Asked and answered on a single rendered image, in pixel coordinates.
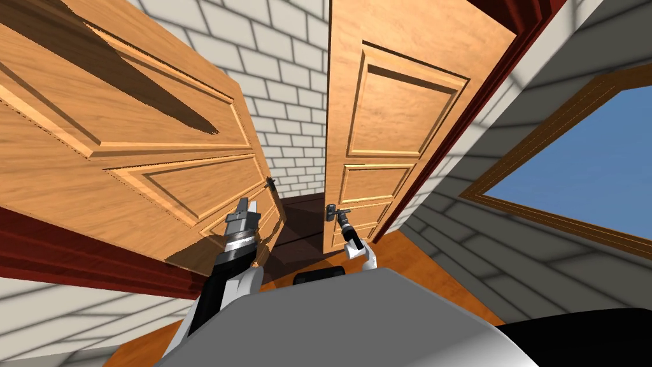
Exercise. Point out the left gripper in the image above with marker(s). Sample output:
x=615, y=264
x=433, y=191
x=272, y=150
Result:
x=242, y=223

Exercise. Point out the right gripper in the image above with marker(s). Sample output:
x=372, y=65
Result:
x=345, y=221

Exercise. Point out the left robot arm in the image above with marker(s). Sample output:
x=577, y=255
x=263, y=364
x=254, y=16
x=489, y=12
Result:
x=224, y=275

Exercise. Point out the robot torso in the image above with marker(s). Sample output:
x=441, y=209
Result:
x=336, y=326

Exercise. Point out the wooden panelled door leaf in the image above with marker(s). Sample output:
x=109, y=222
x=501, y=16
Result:
x=402, y=112
x=127, y=153

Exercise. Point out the wooden framed window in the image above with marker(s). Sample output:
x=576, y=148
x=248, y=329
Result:
x=586, y=173

